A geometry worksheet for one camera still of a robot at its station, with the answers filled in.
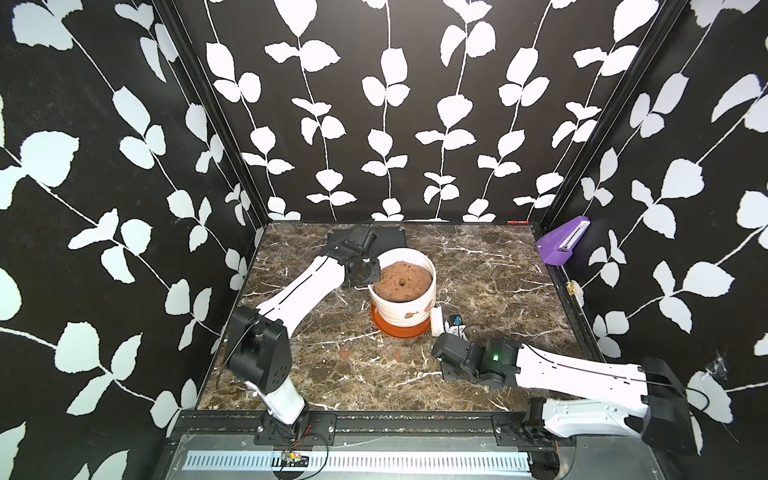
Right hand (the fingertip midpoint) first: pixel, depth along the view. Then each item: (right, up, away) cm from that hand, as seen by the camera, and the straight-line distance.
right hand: (440, 359), depth 78 cm
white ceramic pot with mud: (-9, +17, +8) cm, 21 cm away
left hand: (-18, +23, +9) cm, 31 cm away
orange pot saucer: (-10, +4, +12) cm, 16 cm away
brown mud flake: (-11, -2, +9) cm, 15 cm away
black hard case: (-14, +34, +35) cm, 50 cm away
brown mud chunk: (-27, -2, +9) cm, 28 cm away
